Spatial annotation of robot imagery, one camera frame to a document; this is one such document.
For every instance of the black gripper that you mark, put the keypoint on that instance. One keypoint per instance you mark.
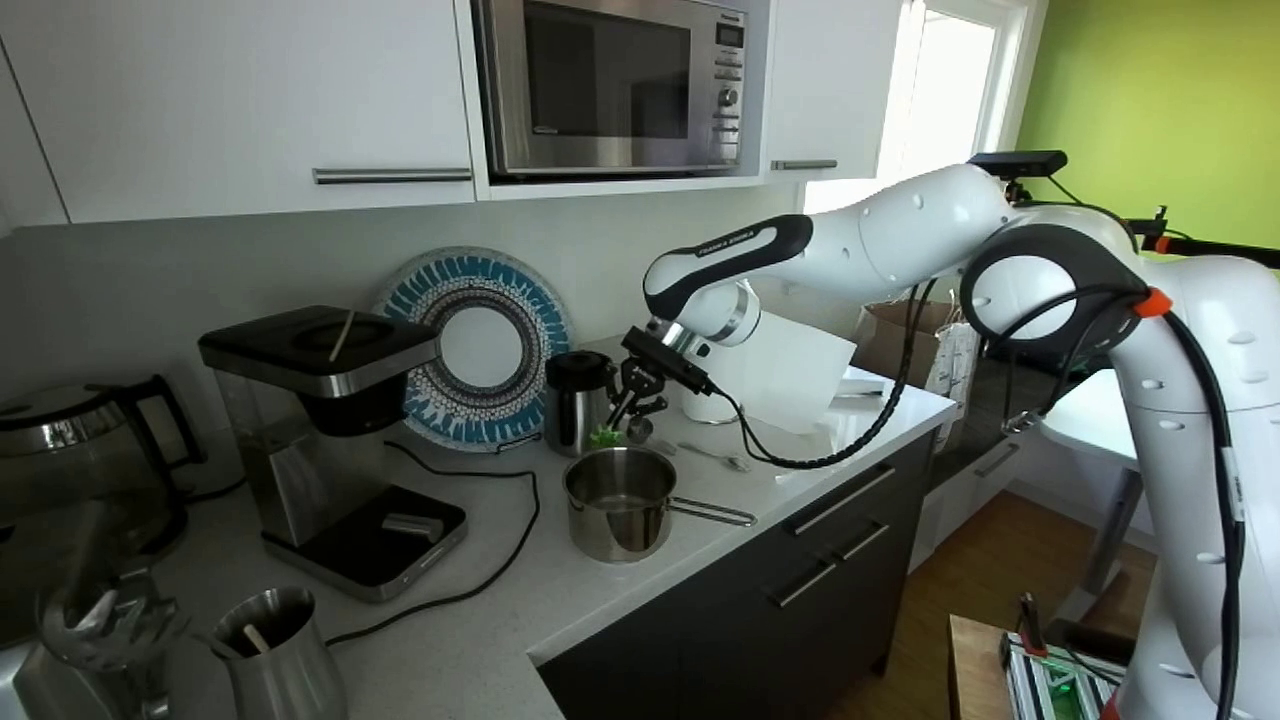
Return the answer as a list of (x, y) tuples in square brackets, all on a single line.
[(643, 379)]

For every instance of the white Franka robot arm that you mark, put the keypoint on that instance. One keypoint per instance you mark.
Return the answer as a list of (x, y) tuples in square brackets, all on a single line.
[(935, 223)]

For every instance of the metal spoon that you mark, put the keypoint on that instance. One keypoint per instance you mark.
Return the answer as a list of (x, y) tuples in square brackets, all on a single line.
[(715, 454)]

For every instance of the blue white decorative plate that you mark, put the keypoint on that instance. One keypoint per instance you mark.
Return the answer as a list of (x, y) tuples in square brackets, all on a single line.
[(527, 311)]

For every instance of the dark lower kitchen cabinet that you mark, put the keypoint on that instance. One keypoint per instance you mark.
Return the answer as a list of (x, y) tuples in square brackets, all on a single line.
[(745, 625)]

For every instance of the brown cardboard box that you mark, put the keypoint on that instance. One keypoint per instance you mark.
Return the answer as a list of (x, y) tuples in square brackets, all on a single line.
[(902, 342)]

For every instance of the black steel coffee maker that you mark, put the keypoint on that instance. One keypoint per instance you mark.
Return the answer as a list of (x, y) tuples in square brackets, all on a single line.
[(323, 454)]

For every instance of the stainless steel microwave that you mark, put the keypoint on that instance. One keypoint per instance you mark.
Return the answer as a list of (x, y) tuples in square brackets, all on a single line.
[(619, 86)]

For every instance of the white plastic bag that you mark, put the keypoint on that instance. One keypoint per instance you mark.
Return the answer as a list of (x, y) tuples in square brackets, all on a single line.
[(954, 360)]

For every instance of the white drawer unit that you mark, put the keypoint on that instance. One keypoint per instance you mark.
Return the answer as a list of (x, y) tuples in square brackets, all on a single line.
[(967, 495)]

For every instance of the white cabinet beside microwave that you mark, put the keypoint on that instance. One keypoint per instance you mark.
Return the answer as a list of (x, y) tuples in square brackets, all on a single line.
[(826, 74)]

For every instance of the steel jug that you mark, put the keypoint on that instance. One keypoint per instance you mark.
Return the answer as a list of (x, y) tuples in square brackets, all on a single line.
[(281, 663)]

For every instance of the white small table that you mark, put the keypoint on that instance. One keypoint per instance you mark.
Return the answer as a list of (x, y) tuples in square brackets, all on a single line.
[(1084, 423)]

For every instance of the bright window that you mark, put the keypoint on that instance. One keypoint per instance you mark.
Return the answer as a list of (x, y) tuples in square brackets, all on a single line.
[(954, 81)]

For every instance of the wooden box with books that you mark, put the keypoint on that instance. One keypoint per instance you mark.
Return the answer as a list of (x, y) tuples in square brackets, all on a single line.
[(1043, 666)]

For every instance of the large white cabinet door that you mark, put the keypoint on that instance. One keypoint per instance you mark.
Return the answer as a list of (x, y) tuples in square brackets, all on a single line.
[(243, 93)]

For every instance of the dark glass kettle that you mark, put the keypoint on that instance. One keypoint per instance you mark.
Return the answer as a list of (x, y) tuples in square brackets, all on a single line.
[(72, 481)]

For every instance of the clear glass jar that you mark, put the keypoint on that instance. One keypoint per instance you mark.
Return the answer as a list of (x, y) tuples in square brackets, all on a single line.
[(105, 652)]

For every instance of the narrow white cabinet door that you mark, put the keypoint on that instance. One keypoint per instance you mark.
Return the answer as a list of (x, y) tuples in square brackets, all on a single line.
[(21, 160)]

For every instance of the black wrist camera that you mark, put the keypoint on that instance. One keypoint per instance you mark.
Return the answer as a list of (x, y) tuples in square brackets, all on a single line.
[(663, 357)]

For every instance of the black camera stand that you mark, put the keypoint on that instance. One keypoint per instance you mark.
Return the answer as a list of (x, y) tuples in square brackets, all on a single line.
[(1020, 160)]

